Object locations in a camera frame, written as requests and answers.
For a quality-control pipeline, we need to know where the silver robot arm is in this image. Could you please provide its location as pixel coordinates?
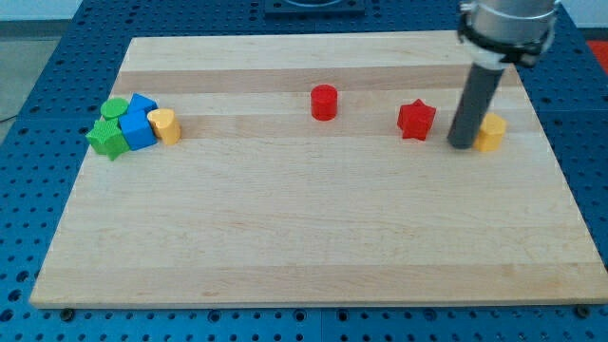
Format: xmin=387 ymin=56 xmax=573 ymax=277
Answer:
xmin=457 ymin=0 xmax=561 ymax=70

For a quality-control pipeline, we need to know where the wooden board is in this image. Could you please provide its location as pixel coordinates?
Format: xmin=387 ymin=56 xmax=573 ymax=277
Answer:
xmin=30 ymin=31 xmax=607 ymax=309

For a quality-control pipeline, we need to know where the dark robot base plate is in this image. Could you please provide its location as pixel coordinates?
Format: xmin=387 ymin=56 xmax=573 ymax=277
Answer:
xmin=263 ymin=0 xmax=367 ymax=18

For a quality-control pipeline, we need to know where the green cylinder block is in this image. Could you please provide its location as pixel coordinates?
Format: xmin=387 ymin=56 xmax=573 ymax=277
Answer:
xmin=100 ymin=97 xmax=129 ymax=121

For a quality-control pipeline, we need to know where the green star block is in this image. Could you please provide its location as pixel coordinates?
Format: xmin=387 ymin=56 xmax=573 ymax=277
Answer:
xmin=85 ymin=119 xmax=130 ymax=161

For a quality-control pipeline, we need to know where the yellow hexagon block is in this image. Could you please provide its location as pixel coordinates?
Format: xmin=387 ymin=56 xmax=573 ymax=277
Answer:
xmin=473 ymin=113 xmax=507 ymax=152

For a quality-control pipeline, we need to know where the blue cube block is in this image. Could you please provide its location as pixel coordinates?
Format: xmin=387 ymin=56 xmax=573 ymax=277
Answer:
xmin=119 ymin=110 xmax=157 ymax=151

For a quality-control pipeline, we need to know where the red star block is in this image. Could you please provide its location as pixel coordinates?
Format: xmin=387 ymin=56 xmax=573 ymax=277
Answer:
xmin=397 ymin=99 xmax=436 ymax=141

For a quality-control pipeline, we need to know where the blue triangle block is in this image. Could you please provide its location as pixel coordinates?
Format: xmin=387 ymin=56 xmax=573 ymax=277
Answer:
xmin=127 ymin=93 xmax=158 ymax=114

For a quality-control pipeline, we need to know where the yellow heart block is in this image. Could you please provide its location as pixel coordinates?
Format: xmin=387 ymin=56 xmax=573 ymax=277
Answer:
xmin=146 ymin=108 xmax=181 ymax=145

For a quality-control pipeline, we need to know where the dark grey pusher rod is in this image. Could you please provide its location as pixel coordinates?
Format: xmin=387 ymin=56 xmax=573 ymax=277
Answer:
xmin=447 ymin=64 xmax=504 ymax=149

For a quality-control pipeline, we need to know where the red cylinder block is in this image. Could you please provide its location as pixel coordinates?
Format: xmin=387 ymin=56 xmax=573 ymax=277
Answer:
xmin=311 ymin=84 xmax=338 ymax=121

